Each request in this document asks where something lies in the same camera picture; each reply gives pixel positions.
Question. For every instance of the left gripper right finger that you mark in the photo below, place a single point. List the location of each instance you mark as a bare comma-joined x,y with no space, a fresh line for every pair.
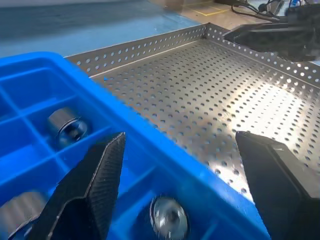
282,195

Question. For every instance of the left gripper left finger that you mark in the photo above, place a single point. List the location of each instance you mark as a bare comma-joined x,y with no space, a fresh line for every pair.
82,200

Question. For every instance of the perforated metal tray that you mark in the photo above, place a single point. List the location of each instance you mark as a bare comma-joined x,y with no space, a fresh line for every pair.
200,100

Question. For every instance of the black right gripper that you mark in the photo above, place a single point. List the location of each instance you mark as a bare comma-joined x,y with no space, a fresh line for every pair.
305,15

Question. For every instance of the blue plastic compartment tray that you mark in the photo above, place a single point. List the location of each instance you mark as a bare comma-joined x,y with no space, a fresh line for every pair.
150,155

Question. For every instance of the brown cardboard sheet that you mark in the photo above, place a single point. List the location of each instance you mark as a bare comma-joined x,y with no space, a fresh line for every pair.
225,18

